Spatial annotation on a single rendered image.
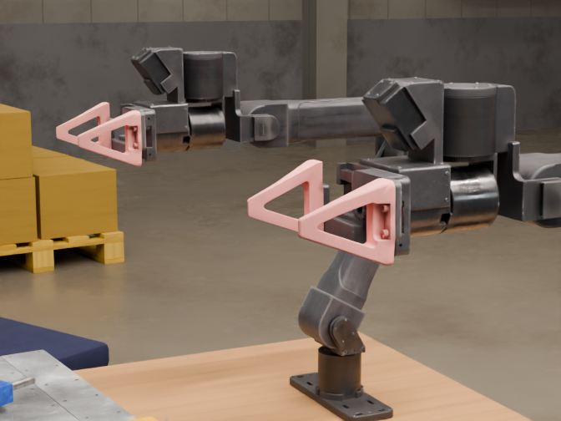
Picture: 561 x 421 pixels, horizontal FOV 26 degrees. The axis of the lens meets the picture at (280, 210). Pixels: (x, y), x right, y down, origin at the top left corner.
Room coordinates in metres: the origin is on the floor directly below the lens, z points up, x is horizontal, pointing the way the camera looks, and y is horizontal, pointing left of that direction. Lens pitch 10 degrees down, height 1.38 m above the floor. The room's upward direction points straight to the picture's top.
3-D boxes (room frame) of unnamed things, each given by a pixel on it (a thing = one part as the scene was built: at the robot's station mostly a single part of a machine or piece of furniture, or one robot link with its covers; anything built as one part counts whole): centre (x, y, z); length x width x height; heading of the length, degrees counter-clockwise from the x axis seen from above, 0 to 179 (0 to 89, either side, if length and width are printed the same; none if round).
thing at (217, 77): (1.60, 0.07, 1.24); 0.12 x 0.09 x 0.12; 116
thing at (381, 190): (0.96, -0.05, 1.20); 0.09 x 0.07 x 0.07; 116
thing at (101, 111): (1.56, 0.24, 1.20); 0.09 x 0.07 x 0.07; 116
